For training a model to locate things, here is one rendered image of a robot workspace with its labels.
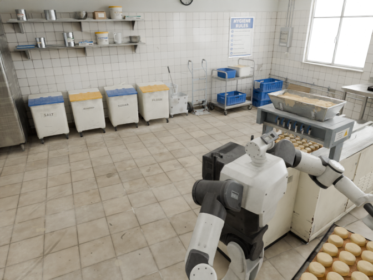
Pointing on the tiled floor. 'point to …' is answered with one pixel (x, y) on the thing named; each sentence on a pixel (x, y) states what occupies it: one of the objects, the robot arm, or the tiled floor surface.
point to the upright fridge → (10, 101)
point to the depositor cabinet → (309, 206)
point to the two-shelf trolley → (236, 90)
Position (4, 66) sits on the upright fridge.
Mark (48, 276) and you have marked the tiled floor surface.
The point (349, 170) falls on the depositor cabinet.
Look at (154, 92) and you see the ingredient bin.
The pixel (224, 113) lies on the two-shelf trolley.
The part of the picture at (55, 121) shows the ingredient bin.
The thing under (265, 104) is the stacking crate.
